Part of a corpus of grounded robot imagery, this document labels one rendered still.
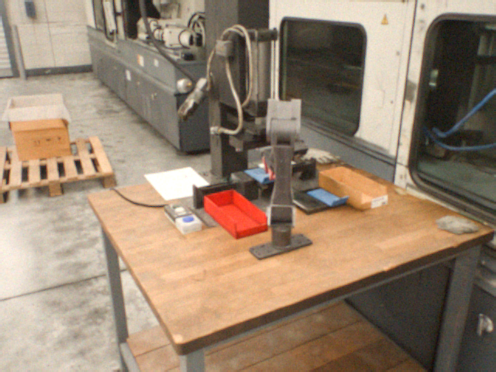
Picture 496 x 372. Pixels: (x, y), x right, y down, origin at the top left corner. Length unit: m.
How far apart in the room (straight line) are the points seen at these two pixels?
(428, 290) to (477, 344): 0.27
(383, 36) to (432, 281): 1.03
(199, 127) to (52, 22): 6.29
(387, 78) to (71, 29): 9.15
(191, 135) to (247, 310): 3.85
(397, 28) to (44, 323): 2.25
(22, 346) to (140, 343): 0.74
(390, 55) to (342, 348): 1.25
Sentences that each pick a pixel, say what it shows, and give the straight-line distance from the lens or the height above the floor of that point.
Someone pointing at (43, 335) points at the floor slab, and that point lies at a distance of 2.78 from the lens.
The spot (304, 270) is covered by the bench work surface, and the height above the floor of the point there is 0.90.
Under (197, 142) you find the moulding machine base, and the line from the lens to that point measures 5.01.
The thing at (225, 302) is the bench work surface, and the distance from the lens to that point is 1.26.
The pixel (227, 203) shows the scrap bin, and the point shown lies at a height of 0.91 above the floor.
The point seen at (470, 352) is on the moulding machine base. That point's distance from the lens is 2.11.
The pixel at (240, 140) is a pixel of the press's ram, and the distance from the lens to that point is 1.72.
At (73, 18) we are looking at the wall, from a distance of 10.80.
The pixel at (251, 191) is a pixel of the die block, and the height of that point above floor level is 0.94.
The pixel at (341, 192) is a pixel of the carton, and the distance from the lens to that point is 1.82.
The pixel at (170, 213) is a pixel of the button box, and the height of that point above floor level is 0.93.
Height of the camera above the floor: 1.65
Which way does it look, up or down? 24 degrees down
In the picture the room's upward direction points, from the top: 1 degrees counter-clockwise
